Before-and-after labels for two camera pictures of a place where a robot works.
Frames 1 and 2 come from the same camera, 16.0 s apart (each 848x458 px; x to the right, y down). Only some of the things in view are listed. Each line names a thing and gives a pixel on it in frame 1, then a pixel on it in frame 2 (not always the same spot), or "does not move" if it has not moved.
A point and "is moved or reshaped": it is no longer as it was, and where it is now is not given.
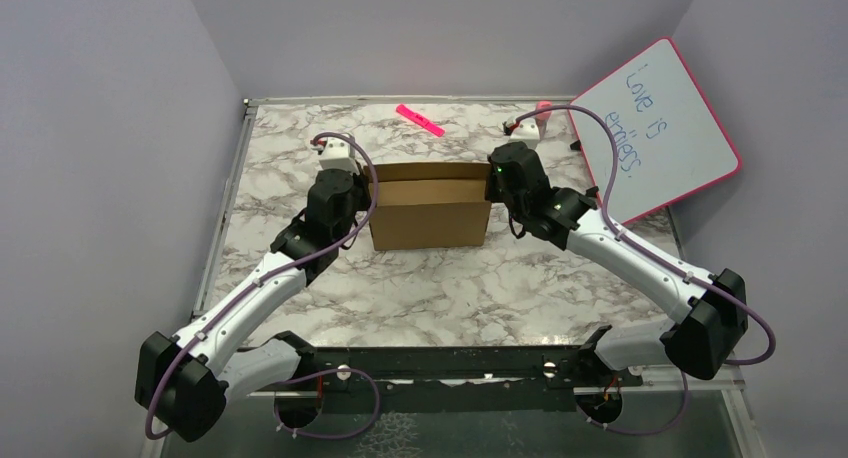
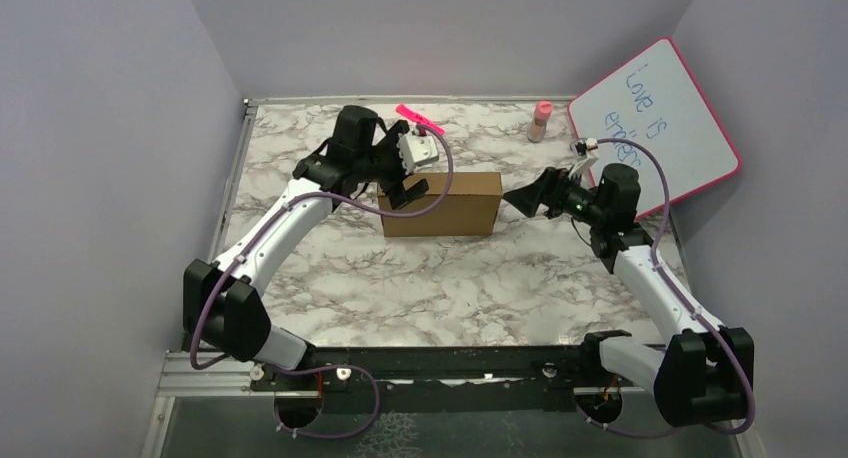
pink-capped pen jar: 543,117 does not move
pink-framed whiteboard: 671,140 does not move
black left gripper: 362,181 to 391,188
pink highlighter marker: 420,120 does not move
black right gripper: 490,194 to 549,190
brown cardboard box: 428,205 is moved or reshaped
